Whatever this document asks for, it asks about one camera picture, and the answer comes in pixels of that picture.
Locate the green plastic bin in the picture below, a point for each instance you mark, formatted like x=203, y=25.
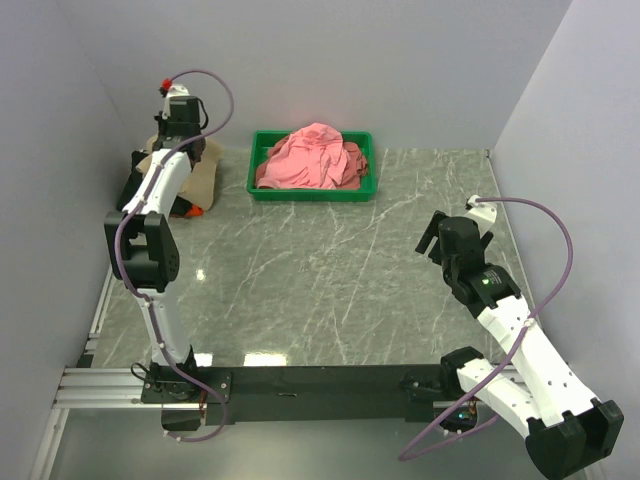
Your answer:
x=263, y=140

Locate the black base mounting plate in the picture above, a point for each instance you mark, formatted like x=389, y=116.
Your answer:
x=296, y=393

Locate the dusty rose t shirt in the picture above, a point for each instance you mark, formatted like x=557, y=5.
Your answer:
x=357, y=168

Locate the orange folded t shirt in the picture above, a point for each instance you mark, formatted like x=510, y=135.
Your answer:
x=194, y=211

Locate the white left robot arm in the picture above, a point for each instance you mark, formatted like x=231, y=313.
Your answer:
x=144, y=254

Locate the pink t shirt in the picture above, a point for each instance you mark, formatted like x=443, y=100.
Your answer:
x=312, y=157

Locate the beige t shirt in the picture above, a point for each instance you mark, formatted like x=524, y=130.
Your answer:
x=202, y=180

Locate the black folded t shirt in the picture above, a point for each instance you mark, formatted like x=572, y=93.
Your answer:
x=180, y=207

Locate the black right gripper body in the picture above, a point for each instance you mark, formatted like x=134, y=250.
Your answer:
x=448, y=270

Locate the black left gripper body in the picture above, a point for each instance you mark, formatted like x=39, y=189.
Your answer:
x=162, y=125

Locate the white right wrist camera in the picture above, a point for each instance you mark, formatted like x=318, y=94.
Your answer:
x=482, y=212

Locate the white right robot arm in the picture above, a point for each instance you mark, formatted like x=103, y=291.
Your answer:
x=565, y=426

